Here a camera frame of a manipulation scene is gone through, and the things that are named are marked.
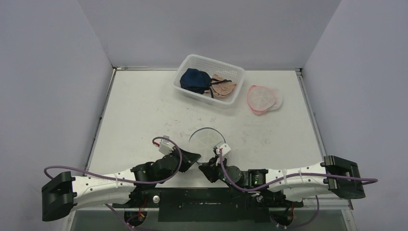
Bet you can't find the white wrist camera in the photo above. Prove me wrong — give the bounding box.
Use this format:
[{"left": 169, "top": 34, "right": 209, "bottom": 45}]
[
  {"left": 159, "top": 136, "right": 174, "bottom": 155},
  {"left": 215, "top": 143, "right": 231, "bottom": 157}
]

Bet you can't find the blue-trimmed mesh laundry bag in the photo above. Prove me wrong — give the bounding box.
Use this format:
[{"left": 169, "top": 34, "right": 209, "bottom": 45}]
[{"left": 188, "top": 127, "right": 226, "bottom": 165}]

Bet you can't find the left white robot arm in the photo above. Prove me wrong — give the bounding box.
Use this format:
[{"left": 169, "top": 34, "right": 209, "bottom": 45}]
[{"left": 41, "top": 148, "right": 201, "bottom": 222}]

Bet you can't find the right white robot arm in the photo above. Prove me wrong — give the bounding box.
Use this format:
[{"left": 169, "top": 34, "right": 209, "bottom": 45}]
[{"left": 199, "top": 155, "right": 366, "bottom": 206}]

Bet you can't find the white perforated plastic basket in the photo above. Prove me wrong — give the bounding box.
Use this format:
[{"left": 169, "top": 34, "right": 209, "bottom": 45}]
[{"left": 172, "top": 54, "right": 246, "bottom": 109}]

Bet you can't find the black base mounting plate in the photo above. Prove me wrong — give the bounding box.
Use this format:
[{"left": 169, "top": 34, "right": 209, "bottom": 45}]
[{"left": 113, "top": 188, "right": 304, "bottom": 223}]

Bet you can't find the pink-trimmed mesh laundry bag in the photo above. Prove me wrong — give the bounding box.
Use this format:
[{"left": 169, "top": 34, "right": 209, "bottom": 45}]
[{"left": 246, "top": 85, "right": 283, "bottom": 116}]

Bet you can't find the navy blue bra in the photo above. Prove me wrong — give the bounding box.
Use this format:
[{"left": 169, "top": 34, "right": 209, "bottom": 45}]
[{"left": 179, "top": 68, "right": 212, "bottom": 94}]

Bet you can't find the beige bra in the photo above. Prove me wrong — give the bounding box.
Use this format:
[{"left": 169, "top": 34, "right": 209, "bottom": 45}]
[{"left": 204, "top": 74, "right": 237, "bottom": 98}]

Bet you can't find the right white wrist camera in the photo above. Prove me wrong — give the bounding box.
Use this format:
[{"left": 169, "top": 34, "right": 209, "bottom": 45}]
[{"left": 215, "top": 143, "right": 231, "bottom": 157}]

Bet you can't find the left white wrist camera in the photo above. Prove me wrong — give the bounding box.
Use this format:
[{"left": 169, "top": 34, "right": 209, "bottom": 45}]
[{"left": 159, "top": 136, "right": 174, "bottom": 155}]

